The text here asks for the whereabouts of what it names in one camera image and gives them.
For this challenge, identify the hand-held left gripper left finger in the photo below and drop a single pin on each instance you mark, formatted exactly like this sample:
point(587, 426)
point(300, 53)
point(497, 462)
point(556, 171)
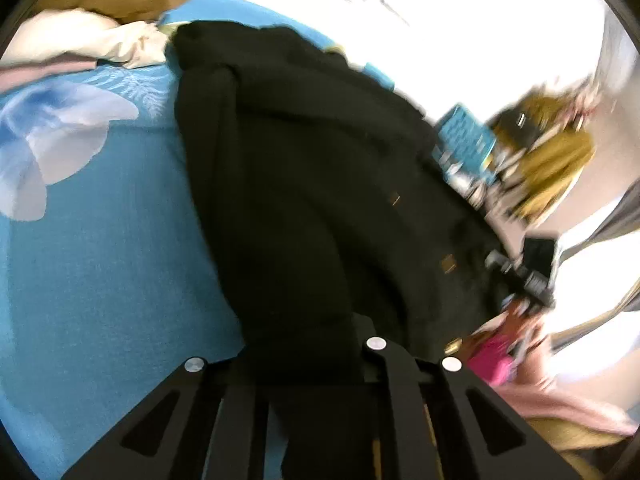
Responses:
point(235, 410)

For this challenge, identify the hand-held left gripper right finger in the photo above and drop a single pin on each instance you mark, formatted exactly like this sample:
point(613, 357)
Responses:
point(400, 400)

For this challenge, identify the black garment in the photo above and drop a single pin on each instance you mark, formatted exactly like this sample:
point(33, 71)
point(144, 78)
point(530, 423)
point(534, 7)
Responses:
point(300, 185)

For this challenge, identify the person's right hand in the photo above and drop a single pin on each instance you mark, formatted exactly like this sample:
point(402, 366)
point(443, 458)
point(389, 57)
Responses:
point(530, 345)

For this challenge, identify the person's white shirt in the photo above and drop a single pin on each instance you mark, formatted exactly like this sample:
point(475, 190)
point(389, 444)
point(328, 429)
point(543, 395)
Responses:
point(595, 300)

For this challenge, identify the magenta cloth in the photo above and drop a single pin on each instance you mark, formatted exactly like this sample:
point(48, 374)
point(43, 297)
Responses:
point(492, 360)

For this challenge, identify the yellow hanging tote bag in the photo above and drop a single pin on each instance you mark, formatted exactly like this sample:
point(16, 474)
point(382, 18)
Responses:
point(555, 170)

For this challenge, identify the pale pink cloth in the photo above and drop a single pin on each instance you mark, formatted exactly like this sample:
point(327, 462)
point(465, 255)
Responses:
point(565, 410)

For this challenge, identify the black hanging pouch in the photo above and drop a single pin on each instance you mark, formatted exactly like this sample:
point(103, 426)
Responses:
point(517, 127)

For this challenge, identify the blue perforated plastic rack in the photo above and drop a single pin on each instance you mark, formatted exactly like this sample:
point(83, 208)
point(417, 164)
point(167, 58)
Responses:
point(465, 140)

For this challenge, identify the blue floral bedsheet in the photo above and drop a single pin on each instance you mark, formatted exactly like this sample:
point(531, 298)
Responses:
point(100, 270)

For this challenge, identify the pink garment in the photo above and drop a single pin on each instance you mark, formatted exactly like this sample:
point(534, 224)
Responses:
point(40, 74)

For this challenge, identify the cream garment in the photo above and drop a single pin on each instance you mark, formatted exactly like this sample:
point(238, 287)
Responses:
point(75, 37)

